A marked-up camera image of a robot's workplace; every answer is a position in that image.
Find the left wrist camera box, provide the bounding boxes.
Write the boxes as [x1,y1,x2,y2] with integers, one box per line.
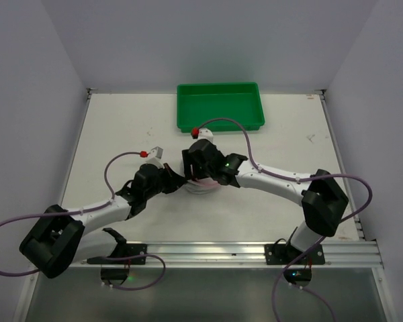
[146,146,163,168]

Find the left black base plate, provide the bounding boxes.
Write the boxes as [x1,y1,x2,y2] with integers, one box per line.
[87,244,147,265]

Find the aluminium mounting rail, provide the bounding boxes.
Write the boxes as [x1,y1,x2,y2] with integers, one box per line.
[70,236,383,268]

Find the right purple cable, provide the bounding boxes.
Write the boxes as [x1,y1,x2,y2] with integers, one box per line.
[197,117,373,322]

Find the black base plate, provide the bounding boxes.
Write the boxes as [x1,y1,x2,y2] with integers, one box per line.
[87,244,147,265]
[264,238,326,266]

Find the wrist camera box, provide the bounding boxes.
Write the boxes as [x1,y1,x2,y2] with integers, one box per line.
[146,146,163,168]
[191,127,214,143]

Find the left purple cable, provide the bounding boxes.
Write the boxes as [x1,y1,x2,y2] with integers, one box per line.
[0,151,166,292]

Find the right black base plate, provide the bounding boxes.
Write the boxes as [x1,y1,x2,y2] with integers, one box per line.
[264,238,326,266]

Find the purple cable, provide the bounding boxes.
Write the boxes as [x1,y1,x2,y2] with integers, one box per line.
[0,151,166,292]
[197,117,373,322]

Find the green plastic tray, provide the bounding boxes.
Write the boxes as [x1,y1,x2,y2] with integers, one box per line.
[177,82,265,133]

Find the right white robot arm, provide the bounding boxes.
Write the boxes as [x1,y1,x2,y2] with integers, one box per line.
[182,139,349,258]

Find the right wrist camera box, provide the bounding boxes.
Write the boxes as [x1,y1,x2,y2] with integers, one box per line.
[191,127,214,143]

